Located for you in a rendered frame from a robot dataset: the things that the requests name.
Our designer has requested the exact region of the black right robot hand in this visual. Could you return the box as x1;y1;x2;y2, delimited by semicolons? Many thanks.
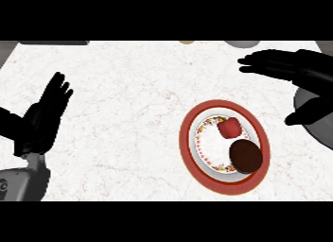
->
237;48;333;127

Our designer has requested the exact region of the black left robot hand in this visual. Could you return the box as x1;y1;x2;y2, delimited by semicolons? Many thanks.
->
0;71;75;158

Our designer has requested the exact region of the grey metal pan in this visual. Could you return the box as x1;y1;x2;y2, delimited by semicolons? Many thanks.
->
293;87;333;164

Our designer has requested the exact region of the red bell pepper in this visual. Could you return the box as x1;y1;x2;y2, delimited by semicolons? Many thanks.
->
216;116;242;140

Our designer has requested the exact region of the white floral-rimmed plate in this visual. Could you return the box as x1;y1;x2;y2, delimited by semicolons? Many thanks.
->
188;107;263;183

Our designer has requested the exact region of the grey round bowl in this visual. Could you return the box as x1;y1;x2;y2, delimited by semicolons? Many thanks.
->
222;40;262;49

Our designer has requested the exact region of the dark grey flat appliance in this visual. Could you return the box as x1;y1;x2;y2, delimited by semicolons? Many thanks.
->
16;40;90;46

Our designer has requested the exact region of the red round placemat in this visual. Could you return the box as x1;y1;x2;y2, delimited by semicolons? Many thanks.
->
177;99;271;196

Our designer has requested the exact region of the dark brown round patty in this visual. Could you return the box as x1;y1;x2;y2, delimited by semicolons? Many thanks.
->
228;139;265;175

